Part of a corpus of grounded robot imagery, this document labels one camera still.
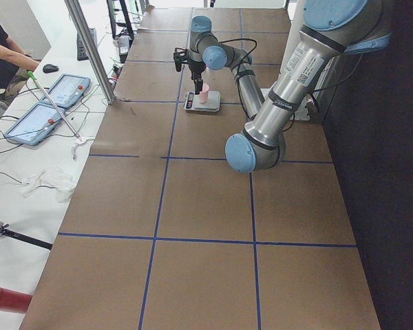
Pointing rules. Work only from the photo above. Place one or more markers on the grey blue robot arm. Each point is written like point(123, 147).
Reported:
point(330, 29)
point(205, 51)

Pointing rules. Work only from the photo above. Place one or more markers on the crumpled white tissue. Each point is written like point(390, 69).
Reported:
point(53, 178)

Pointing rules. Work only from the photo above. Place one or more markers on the digital kitchen scale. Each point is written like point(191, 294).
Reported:
point(192, 103)

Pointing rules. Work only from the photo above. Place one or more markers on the blue teach pendant near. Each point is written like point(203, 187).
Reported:
point(34, 125)

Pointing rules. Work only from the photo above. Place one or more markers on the grabber stick green handle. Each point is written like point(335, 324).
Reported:
point(31, 75)

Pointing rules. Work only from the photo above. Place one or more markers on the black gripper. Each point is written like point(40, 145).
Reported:
point(195, 67)

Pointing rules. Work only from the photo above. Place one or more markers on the blue teach pendant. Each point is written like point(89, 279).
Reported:
point(68, 89)
point(34, 125)

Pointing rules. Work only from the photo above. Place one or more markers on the seated person black shirt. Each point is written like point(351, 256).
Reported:
point(14, 64)

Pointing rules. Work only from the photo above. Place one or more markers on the pink paper cup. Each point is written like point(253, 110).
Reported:
point(204, 94)

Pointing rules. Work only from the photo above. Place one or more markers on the red cylinder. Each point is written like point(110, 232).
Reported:
point(14, 301)

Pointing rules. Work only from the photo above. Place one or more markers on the aluminium frame post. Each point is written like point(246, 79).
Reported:
point(82, 28)

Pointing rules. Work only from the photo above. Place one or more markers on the blue teach pendant far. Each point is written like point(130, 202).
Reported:
point(68, 89)

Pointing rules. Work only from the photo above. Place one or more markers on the black computer mouse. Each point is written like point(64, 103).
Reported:
point(50, 68)

